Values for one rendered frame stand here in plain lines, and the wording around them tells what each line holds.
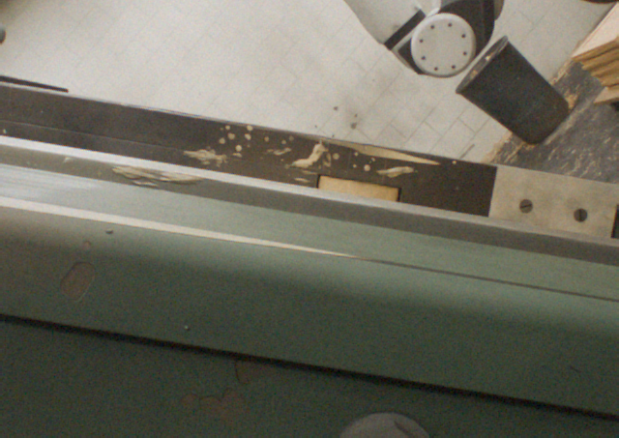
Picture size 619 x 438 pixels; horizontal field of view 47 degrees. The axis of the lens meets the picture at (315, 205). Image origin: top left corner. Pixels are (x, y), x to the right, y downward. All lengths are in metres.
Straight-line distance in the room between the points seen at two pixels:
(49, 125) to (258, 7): 5.29
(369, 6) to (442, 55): 0.11
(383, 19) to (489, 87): 4.06
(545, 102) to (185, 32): 2.83
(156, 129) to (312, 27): 5.28
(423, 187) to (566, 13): 5.78
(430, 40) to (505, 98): 4.12
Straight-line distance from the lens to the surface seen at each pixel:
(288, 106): 5.87
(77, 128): 0.75
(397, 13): 0.93
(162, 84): 5.96
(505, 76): 4.99
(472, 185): 0.73
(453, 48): 0.90
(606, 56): 3.98
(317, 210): 0.35
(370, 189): 0.72
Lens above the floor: 1.18
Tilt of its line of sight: 3 degrees down
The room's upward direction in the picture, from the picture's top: 50 degrees counter-clockwise
